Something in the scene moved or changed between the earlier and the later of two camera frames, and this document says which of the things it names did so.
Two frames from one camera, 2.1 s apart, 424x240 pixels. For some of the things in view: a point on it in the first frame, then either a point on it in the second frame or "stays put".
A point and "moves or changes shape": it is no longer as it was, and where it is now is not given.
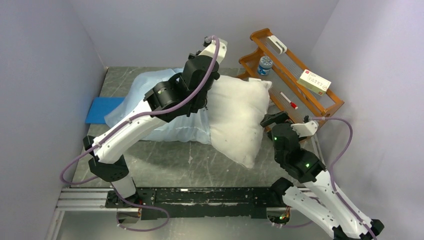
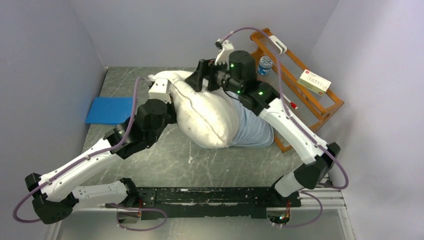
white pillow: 237,107 moves or changes shape
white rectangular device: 276,44 stays put
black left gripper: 192,56 to 173,120
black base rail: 199,202 stays put
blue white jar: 265,64 stays put
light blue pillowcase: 192,129 to 250,129
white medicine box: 314,82 stays put
